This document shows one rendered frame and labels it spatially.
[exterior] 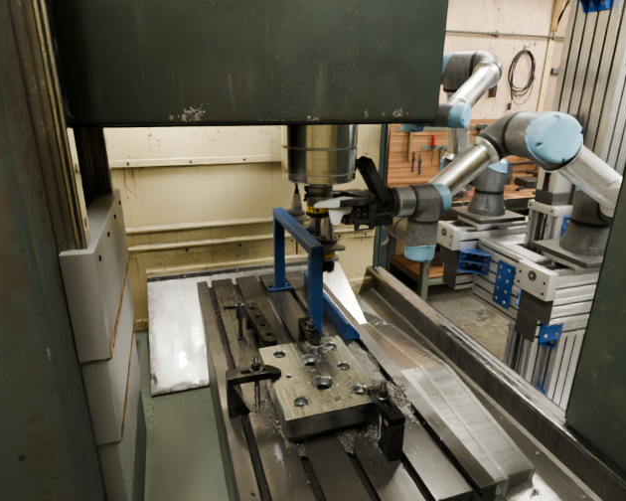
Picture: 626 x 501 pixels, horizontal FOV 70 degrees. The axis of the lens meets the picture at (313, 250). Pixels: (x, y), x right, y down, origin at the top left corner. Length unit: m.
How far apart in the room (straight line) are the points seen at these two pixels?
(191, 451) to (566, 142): 1.32
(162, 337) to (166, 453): 0.52
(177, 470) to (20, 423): 0.80
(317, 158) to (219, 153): 1.08
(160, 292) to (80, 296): 1.29
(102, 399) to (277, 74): 0.61
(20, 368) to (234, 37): 0.56
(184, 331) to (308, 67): 1.30
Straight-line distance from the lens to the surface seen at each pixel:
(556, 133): 1.23
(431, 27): 0.92
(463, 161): 1.29
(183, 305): 1.96
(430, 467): 1.06
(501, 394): 1.62
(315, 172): 0.89
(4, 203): 0.60
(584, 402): 1.38
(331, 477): 1.01
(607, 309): 1.26
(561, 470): 1.50
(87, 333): 0.77
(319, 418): 1.02
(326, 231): 1.30
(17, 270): 0.62
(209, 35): 0.79
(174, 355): 1.81
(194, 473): 1.44
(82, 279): 0.73
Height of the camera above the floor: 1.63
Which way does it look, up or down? 20 degrees down
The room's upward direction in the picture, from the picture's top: straight up
